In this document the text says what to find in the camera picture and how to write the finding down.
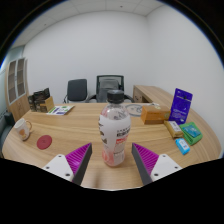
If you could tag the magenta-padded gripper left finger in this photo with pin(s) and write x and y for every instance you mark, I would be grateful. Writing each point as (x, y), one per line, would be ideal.
(75, 161)

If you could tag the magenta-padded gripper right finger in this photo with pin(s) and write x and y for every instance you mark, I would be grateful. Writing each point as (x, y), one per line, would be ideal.
(148, 161)

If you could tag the clear drink bottle black cap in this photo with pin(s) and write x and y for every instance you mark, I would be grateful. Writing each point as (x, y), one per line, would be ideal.
(115, 133)

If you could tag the flat round red coaster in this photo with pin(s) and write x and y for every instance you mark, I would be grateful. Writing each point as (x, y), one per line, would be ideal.
(44, 142)

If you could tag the small blue packet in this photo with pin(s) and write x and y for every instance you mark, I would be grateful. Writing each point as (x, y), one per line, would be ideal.
(182, 146)

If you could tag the yellow snack packet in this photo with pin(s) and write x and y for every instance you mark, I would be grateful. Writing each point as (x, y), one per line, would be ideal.
(174, 129)

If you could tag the orange-brown cardboard box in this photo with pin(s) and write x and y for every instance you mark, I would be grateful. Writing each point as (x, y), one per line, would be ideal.
(155, 115)

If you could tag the green packet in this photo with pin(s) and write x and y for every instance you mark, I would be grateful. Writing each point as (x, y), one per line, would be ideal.
(191, 133)

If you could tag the white green pamphlet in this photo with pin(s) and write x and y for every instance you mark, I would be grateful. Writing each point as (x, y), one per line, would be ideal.
(60, 110)

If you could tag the white mug orange print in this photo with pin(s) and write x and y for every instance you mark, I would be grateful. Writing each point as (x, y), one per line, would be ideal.
(21, 129)

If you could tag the tan cardboard box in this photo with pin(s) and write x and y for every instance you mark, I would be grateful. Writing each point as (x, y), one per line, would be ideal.
(48, 105)

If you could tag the purple standing pouch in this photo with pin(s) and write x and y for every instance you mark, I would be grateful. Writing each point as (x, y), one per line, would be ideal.
(181, 106)

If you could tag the wooden side desk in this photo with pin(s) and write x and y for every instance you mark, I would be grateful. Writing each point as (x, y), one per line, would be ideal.
(150, 93)

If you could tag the black office chair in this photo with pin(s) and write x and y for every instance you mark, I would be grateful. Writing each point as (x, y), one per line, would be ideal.
(76, 90)

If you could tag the small dark brown box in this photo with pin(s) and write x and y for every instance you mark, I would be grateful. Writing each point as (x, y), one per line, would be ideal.
(32, 103)

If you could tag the large dark brown box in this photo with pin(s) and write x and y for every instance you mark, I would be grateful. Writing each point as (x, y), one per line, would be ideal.
(41, 96)

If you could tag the black leather sofa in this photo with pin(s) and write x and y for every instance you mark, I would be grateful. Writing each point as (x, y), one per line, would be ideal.
(7, 123)

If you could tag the wooden cabinet with glass doors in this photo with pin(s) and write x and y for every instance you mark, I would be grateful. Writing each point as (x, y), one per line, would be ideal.
(18, 100)

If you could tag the grey mesh office chair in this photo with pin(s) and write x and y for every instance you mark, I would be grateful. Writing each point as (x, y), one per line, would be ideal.
(105, 83)

